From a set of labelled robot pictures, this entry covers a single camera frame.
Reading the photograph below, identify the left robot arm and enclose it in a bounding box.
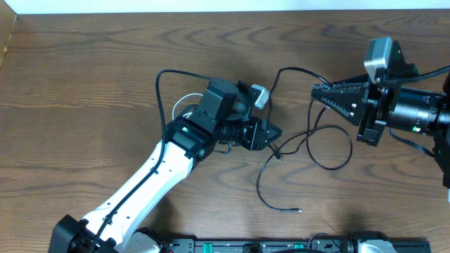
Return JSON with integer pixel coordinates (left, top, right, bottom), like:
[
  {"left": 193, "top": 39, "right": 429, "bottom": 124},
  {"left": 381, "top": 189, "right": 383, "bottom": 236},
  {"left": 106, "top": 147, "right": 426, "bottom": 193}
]
[{"left": 49, "top": 79, "right": 282, "bottom": 252}]

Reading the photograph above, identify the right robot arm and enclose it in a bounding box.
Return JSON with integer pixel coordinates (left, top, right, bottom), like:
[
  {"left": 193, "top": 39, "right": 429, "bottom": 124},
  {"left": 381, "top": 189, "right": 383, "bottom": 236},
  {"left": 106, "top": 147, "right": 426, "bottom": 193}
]
[{"left": 311, "top": 66, "right": 449, "bottom": 188}]

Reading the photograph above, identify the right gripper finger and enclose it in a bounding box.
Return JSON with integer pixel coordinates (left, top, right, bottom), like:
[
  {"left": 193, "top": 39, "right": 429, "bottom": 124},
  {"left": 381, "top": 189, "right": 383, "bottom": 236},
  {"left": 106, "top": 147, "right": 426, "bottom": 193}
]
[
  {"left": 311, "top": 87, "right": 369, "bottom": 126},
  {"left": 312, "top": 82, "right": 370, "bottom": 90}
]

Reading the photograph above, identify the white usb cable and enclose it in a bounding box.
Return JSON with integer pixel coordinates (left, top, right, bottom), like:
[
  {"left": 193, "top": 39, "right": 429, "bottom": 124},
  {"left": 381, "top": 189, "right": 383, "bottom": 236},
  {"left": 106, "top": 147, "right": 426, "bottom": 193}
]
[{"left": 172, "top": 92, "right": 205, "bottom": 120}]

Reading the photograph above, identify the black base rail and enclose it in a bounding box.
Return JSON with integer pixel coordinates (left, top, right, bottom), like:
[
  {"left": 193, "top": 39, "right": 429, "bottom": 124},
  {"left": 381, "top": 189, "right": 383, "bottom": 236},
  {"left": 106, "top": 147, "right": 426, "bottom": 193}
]
[{"left": 140, "top": 231, "right": 432, "bottom": 253}]

